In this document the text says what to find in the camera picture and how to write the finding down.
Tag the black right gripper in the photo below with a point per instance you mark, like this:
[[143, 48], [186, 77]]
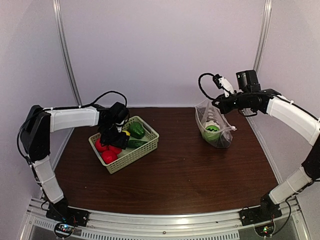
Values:
[[223, 107]]

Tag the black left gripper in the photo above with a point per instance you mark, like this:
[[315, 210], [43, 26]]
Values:
[[121, 142]]

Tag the clear zip top bag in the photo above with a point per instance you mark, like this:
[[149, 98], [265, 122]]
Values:
[[205, 110]]

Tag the white toy cauliflower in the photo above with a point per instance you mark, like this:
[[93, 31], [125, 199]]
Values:
[[211, 122]]

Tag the green toy cabbage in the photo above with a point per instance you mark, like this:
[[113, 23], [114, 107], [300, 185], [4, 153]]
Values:
[[211, 133]]

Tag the purple toy eggplant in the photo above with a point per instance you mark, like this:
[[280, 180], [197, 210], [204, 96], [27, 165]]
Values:
[[223, 142]]

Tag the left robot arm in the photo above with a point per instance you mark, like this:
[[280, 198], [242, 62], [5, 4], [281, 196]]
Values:
[[35, 136]]

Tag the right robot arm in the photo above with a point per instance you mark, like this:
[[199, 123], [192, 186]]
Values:
[[273, 104]]

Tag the red toy tomato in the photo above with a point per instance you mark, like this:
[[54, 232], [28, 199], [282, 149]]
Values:
[[114, 149]]

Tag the red toy apple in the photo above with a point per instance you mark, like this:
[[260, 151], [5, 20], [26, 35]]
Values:
[[100, 147]]

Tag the yellow toy corn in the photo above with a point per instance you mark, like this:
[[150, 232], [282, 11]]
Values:
[[126, 132]]

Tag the red toy strawberry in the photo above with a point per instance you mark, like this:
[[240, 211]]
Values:
[[109, 157]]

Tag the green toy cucumber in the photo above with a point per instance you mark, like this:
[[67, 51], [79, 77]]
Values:
[[135, 144]]

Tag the green toy bell pepper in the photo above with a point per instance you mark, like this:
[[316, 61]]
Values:
[[136, 130]]

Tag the green plastic basket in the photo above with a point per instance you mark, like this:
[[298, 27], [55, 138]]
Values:
[[129, 156]]

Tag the left circuit board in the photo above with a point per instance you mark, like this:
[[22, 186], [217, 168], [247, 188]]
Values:
[[63, 230]]

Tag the circuit board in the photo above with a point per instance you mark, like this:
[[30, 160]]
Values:
[[264, 230], [63, 230]]

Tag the right circuit board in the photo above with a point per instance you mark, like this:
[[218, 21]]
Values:
[[264, 230]]

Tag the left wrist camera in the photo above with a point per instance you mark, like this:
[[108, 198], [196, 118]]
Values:
[[120, 125]]

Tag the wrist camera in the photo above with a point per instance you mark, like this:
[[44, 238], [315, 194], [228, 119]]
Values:
[[222, 83], [120, 125]]

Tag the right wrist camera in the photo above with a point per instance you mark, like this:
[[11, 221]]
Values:
[[222, 83]]

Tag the aluminium front frame rail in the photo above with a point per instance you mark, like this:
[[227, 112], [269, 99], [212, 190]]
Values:
[[220, 225]]

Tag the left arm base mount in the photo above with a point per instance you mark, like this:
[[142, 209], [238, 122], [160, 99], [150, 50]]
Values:
[[68, 215]]

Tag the right aluminium corner post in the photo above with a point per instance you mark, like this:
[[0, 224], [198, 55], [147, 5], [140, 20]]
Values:
[[263, 36]]

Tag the aluminium corner post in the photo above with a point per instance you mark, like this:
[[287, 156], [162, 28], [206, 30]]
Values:
[[65, 52], [263, 36]]

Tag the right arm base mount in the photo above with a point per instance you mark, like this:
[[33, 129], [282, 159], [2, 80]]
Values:
[[259, 214]]

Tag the left aluminium corner post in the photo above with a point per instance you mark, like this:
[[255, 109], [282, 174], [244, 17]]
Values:
[[65, 52]]

